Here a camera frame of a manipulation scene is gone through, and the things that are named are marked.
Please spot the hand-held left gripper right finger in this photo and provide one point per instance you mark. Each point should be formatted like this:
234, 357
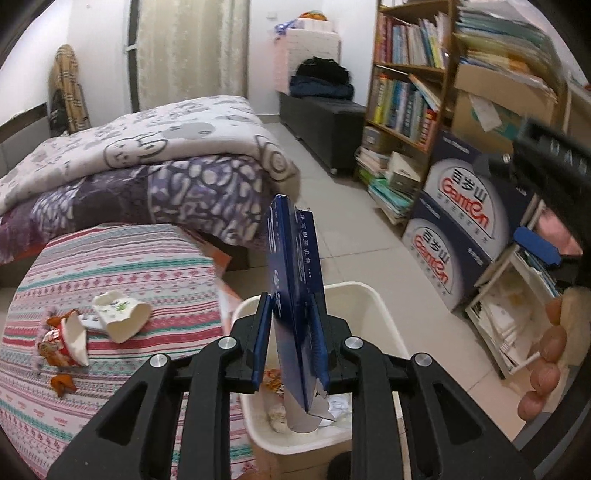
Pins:
319, 341

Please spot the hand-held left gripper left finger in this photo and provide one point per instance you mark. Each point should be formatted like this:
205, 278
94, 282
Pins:
263, 341

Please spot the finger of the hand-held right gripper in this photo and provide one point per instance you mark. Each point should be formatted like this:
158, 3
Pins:
538, 244

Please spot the white plastic trash bin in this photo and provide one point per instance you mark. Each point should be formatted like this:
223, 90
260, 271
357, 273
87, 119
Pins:
369, 314

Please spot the white tissue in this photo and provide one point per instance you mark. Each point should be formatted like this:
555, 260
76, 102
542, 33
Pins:
338, 405
278, 416

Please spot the blue carton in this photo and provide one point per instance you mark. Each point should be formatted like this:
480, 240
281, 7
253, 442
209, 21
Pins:
286, 277

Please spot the orange peel piece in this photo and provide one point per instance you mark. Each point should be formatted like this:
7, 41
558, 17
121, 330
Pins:
63, 386

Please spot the person's right hand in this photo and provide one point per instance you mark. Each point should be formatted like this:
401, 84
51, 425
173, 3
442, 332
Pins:
551, 344

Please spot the white shelf unit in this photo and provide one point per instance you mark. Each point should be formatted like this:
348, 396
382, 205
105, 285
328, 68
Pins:
498, 314

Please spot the stack of papers and folders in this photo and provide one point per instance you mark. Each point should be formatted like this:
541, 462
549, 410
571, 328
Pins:
503, 41

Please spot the wooden bookshelf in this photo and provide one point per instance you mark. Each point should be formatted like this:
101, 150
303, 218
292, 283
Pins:
445, 92

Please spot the small beige box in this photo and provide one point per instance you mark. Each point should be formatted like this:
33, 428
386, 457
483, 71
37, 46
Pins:
404, 173

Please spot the pile of flat books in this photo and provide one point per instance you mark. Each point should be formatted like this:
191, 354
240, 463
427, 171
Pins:
388, 203

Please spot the striped patterned tablecloth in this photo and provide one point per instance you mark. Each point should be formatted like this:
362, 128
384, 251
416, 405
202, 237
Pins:
115, 272

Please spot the row of thick colourful books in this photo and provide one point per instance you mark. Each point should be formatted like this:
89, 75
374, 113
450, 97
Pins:
401, 110

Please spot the purple patterned blanket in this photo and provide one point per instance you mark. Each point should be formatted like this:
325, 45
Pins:
184, 184

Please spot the small grey box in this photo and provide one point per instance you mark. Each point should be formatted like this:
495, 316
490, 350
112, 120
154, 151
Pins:
376, 138

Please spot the row of thin colourful books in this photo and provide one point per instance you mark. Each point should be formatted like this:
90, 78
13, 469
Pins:
406, 46

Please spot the black storage bench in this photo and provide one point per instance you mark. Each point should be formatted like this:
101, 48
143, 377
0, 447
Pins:
323, 129

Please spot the cartoon print white blanket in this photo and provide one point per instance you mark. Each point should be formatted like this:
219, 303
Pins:
138, 134

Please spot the black backpack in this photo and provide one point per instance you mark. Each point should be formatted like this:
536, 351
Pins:
323, 70

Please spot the white covered cabinet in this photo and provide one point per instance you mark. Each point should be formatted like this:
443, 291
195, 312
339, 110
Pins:
314, 46

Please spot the yellow round item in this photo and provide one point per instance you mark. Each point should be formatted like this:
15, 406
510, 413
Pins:
313, 16

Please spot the cream lace curtain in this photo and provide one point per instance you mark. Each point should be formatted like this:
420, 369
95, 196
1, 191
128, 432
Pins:
194, 50

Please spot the black hanging bag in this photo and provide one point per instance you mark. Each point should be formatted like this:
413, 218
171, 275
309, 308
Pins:
58, 108

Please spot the grey upholstered bed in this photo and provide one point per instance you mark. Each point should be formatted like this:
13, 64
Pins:
23, 134

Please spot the plaid beige scarf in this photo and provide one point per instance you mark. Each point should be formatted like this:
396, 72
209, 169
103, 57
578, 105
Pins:
69, 87

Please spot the window frame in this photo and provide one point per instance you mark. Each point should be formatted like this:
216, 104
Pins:
133, 55

